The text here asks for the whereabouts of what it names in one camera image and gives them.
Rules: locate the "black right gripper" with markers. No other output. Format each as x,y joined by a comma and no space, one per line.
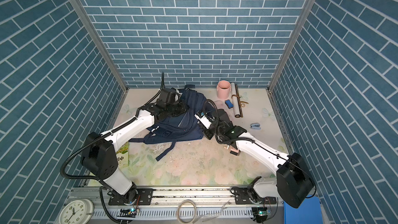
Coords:
205,131

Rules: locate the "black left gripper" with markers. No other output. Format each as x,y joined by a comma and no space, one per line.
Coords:
183,107

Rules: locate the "navy blue student backpack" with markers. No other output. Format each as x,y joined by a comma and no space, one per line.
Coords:
181,128

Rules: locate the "colourful children's picture book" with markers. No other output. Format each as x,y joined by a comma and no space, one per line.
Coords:
123,156

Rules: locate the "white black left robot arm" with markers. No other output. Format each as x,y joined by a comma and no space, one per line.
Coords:
100,155

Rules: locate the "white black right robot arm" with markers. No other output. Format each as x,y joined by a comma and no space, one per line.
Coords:
293,182

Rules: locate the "pink pencil case lid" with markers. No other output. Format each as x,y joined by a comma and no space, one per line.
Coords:
220,104

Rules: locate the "blue whiteboard eraser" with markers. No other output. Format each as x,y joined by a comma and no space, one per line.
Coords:
229,104

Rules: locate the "rolled white paper scroll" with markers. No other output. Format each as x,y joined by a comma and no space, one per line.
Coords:
235,97

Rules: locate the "pink metal bucket cup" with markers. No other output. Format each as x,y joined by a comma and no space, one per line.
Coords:
223,90

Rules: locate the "blue folder corner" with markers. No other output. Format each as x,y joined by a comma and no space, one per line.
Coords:
309,212

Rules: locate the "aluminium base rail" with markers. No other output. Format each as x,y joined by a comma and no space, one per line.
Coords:
182,205

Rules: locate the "white analog wall clock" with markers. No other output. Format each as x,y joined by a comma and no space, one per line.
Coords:
77,212

